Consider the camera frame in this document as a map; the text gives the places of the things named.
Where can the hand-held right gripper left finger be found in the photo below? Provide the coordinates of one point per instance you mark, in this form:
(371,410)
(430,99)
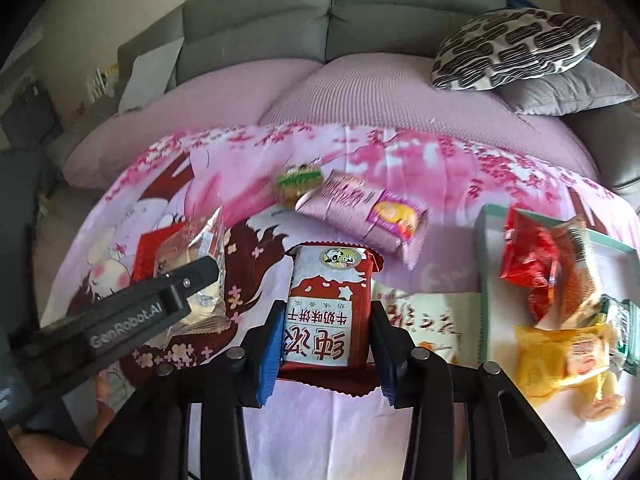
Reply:
(267,360)

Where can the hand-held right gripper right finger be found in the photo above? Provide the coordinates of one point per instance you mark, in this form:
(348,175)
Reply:
(385,365)

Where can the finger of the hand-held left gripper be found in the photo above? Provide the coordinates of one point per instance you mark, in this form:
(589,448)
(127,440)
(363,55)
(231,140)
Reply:
(197,275)

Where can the clear round pastry packet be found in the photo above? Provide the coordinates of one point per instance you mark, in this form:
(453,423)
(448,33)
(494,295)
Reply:
(195,240)

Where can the red and white biscuit packet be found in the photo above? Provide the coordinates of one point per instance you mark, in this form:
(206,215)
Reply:
(325,310)

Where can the red snack packet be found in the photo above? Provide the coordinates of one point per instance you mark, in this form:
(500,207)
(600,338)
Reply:
(525,255)

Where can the white box with teal rim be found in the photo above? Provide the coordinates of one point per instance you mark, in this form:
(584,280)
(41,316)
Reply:
(555,435)

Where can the clear beige snack packet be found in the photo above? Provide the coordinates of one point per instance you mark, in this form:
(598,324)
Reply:
(580,270)

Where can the green snack packet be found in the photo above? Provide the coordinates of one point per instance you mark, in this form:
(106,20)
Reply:
(625,330)

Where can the person's left hand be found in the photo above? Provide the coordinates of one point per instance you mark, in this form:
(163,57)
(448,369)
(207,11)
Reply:
(55,460)

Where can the red foil box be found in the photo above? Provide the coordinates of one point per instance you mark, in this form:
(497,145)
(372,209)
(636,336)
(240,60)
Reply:
(147,255)

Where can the white packet with orange print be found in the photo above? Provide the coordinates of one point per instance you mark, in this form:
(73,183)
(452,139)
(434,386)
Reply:
(450,320)

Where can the small green packet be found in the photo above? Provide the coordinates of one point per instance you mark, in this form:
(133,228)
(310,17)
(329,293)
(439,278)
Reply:
(297,182)

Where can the small purple and orange packet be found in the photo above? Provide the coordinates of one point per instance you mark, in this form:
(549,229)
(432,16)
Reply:
(395,217)

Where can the yellow snack packet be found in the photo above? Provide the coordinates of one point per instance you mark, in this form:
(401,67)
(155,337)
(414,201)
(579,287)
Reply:
(545,360)

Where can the pink snack packet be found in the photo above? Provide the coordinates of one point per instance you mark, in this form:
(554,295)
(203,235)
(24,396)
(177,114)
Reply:
(345,200)

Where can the white flat board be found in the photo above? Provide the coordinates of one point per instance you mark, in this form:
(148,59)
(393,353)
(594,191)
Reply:
(147,75)

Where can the floral printed blanket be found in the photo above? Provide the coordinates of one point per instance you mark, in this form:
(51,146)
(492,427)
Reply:
(450,160)

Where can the dark side cabinet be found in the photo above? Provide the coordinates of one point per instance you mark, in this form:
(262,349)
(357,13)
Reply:
(30,115)

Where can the grey sofa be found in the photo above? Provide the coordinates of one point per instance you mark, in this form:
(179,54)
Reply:
(250,25)

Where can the pink quilted sofa cover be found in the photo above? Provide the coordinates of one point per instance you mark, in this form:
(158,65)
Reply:
(400,95)

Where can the grey pillow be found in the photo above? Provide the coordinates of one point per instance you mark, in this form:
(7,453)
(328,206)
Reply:
(570,90)

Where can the black and white patterned pillow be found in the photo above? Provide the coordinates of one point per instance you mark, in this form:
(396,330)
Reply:
(515,45)

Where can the blue cloth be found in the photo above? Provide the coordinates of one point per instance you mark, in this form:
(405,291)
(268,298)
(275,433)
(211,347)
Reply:
(516,2)

